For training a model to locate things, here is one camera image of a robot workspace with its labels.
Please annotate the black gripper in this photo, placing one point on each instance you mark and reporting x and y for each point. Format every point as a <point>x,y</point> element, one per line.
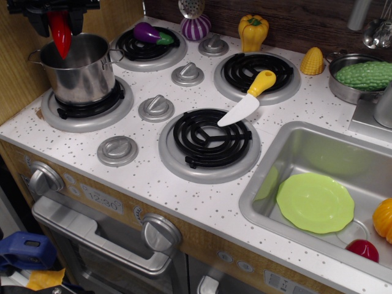
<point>36,12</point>

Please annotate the red toy chili pepper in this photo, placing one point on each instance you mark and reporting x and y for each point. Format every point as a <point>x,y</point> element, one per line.
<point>60,31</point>

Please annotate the stainless steel pot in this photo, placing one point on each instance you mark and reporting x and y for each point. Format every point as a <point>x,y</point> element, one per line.
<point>85,75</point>

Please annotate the yellow toy bell pepper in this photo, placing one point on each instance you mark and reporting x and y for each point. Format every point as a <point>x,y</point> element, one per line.
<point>253,30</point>

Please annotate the small steel pan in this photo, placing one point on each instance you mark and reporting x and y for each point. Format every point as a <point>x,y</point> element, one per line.
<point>339,60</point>

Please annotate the back left black burner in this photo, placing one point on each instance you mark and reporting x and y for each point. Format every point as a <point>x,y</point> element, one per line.
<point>140,56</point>

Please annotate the black burner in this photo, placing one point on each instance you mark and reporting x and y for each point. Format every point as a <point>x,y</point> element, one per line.
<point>234,75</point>
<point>88,118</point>
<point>140,56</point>
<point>193,147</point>

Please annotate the purple toy eggplant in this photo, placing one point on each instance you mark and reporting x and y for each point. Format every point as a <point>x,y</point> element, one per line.
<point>144,32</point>

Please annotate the front left black burner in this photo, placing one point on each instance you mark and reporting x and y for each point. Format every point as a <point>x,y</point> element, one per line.
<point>88,118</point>

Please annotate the silver perforated skimmer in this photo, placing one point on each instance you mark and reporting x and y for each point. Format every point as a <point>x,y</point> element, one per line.
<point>191,8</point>

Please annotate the silver stove knob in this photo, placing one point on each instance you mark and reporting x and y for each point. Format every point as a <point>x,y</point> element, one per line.
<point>188,75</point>
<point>117,151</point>
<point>213,46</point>
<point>156,109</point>

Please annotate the purple striped toy onion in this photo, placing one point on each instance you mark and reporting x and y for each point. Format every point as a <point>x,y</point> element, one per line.
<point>195,29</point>

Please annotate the silver stove knob front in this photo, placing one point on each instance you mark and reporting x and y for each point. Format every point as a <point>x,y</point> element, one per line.
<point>117,151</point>

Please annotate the silver stove knob back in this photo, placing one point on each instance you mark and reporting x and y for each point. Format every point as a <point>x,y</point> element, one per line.
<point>213,46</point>

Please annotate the left silver oven dial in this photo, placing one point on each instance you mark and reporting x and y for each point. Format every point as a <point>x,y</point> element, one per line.
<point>44,179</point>

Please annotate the silver oven dial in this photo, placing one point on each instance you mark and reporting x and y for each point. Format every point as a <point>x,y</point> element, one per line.
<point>44,179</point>
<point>159,234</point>

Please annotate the back right black burner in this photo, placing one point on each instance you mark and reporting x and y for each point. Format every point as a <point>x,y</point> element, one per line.
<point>234,75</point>

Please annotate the front right black burner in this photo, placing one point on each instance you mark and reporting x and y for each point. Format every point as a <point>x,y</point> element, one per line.
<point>193,147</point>

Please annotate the blue clamp tool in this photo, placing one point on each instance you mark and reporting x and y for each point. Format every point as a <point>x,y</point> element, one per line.
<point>27,251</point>

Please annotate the right silver oven dial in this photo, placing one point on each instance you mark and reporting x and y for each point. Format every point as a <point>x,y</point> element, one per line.
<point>159,234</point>

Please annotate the silver toy sink basin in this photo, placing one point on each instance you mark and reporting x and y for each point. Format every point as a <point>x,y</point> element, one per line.
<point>362,167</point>

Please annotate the yellow toy corn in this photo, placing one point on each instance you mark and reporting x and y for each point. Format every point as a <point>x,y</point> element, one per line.
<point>312,63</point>

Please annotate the yellow cloth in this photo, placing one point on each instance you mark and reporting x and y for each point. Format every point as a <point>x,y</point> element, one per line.
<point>42,279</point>

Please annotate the silver faucet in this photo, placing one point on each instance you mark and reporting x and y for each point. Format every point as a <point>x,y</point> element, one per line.
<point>371,119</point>

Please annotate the light green plastic plate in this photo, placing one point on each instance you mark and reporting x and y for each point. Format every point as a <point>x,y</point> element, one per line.
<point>315,203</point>

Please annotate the hanging silver spoons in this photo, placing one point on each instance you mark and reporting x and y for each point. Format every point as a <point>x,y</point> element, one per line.
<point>377,33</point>

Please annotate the green toy bitter gourd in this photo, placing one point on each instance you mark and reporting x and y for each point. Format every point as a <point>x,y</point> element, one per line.
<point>366,76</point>

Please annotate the orange toy pumpkin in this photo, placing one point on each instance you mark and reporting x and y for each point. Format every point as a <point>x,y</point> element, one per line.
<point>382,219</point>

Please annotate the red toy tomato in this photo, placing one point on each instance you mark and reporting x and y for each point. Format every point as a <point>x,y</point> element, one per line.
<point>364,248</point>

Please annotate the silver oven door handle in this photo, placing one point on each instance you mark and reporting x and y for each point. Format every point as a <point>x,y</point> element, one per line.
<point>82,229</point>

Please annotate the toy knife yellow handle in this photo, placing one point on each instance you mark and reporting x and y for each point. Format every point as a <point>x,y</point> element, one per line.
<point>249,103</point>

